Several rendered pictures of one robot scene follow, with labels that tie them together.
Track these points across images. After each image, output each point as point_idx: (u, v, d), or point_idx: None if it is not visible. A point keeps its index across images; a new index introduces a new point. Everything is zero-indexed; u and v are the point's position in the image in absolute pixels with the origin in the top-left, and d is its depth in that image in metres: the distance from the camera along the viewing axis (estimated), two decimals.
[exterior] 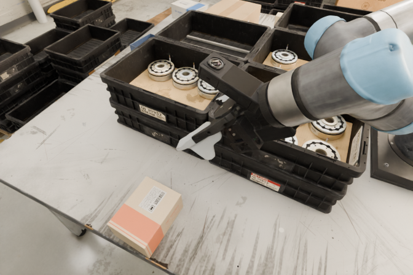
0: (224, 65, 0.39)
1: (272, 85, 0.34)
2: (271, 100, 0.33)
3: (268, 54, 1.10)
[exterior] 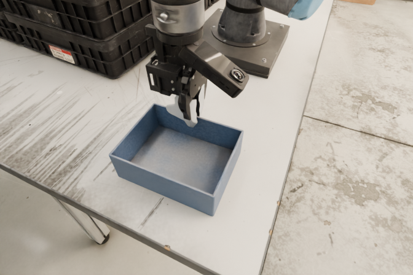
0: (230, 72, 0.39)
1: (204, 16, 0.37)
2: None
3: None
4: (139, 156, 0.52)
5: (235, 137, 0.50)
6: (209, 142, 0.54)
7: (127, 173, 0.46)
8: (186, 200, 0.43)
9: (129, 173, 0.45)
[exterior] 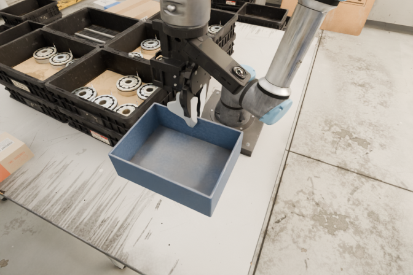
0: (232, 69, 0.39)
1: (209, 13, 0.38)
2: None
3: None
4: (138, 155, 0.52)
5: (234, 139, 0.49)
6: (209, 142, 0.54)
7: (126, 172, 0.46)
8: (184, 201, 0.43)
9: (128, 172, 0.46)
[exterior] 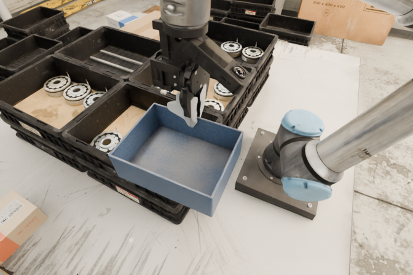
0: (232, 69, 0.39)
1: (209, 13, 0.38)
2: None
3: None
4: (139, 156, 0.52)
5: (235, 138, 0.50)
6: (209, 142, 0.54)
7: (126, 173, 0.46)
8: (185, 201, 0.43)
9: (128, 173, 0.46)
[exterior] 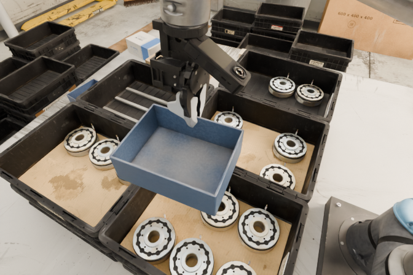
0: (232, 69, 0.39)
1: (209, 13, 0.38)
2: None
3: (214, 115, 0.96)
4: (139, 157, 0.51)
5: (235, 137, 0.50)
6: (209, 142, 0.54)
7: (128, 174, 0.45)
8: (188, 201, 0.43)
9: (129, 174, 0.45)
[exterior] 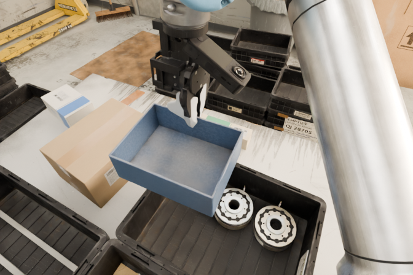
0: (232, 69, 0.39)
1: (209, 13, 0.38)
2: None
3: (114, 272, 0.58)
4: (139, 156, 0.52)
5: (235, 138, 0.50)
6: (209, 142, 0.54)
7: (126, 173, 0.46)
8: (185, 201, 0.43)
9: (129, 174, 0.45)
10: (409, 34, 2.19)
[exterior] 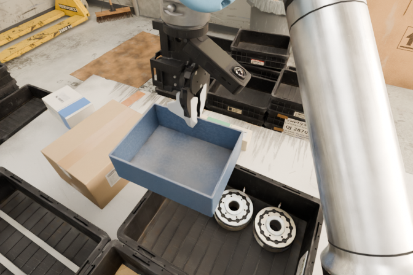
0: (232, 69, 0.39)
1: (210, 13, 0.38)
2: None
3: (115, 272, 0.59)
4: (139, 156, 0.52)
5: (235, 138, 0.50)
6: (209, 142, 0.54)
7: (126, 173, 0.46)
8: (185, 201, 0.43)
9: (128, 173, 0.46)
10: (408, 34, 2.20)
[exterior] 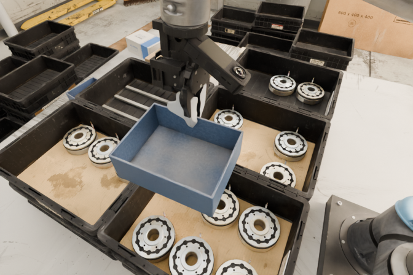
0: (232, 69, 0.39)
1: (209, 13, 0.38)
2: None
3: (214, 113, 0.95)
4: (139, 156, 0.52)
5: (235, 138, 0.50)
6: (209, 142, 0.54)
7: (126, 173, 0.46)
8: (185, 201, 0.43)
9: (129, 174, 0.46)
10: None
